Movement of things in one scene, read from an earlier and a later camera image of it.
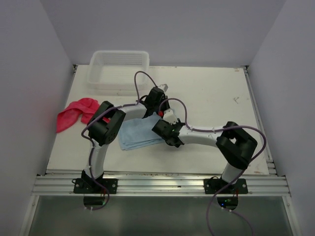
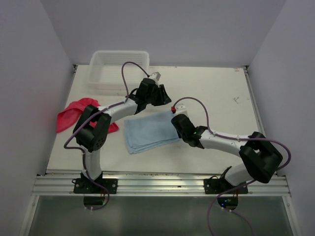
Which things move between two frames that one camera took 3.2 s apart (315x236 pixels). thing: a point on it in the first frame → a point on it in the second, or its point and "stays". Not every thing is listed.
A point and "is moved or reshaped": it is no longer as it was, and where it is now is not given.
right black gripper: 173,125 → 179,135
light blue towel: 136,132 is moved or reshaped
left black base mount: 85,184 stays
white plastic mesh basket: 114,71 stays
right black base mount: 213,186 stays
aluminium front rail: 265,184 stays
